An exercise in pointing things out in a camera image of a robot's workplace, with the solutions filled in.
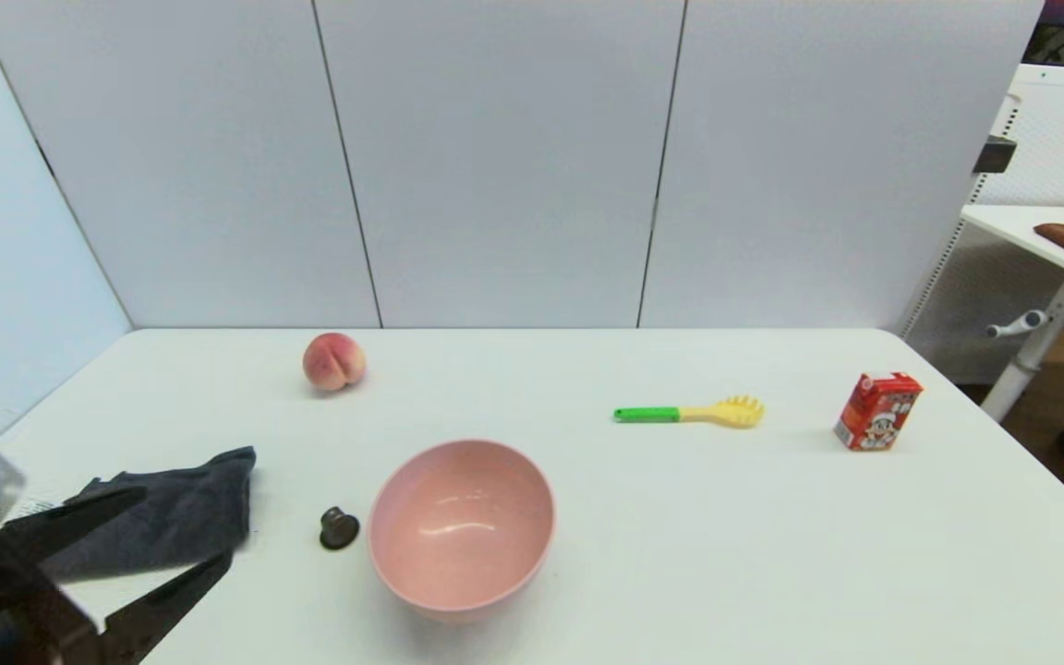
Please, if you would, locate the red milk carton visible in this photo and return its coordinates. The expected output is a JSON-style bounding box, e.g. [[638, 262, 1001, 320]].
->
[[832, 371, 924, 453]]

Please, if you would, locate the pink bowl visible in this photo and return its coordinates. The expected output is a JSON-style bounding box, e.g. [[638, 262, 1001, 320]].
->
[[367, 439, 557, 622]]

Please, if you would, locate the dark grey coffee capsule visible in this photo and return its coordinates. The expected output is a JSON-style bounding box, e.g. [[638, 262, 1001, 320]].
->
[[319, 506, 361, 552]]

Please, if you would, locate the white side table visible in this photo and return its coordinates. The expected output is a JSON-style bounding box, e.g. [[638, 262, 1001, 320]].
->
[[960, 205, 1064, 426]]

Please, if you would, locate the white crank handle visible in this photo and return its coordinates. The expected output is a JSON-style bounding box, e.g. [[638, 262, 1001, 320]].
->
[[985, 310, 1049, 341]]

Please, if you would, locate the pink peach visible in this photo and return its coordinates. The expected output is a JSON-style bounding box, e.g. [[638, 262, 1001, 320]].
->
[[302, 332, 368, 393]]

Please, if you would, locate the green-handled yellow pasta spoon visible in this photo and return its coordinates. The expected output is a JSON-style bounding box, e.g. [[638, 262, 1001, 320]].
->
[[613, 395, 765, 429]]

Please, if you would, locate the dark grey folded cloth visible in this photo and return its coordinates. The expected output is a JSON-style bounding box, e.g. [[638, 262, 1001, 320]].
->
[[31, 446, 259, 583]]

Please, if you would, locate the black box on pegboard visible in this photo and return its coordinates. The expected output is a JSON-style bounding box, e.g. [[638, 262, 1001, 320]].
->
[[972, 137, 1017, 176]]

